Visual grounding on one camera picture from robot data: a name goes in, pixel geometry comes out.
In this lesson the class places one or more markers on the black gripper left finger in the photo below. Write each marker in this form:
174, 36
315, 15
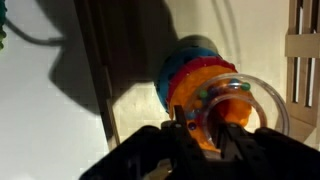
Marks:
182, 140

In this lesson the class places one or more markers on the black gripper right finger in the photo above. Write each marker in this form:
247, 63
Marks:
240, 150

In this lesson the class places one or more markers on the wooden tray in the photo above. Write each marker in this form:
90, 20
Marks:
260, 33

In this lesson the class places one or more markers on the grey stacker base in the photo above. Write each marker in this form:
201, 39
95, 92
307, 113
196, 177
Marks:
196, 41

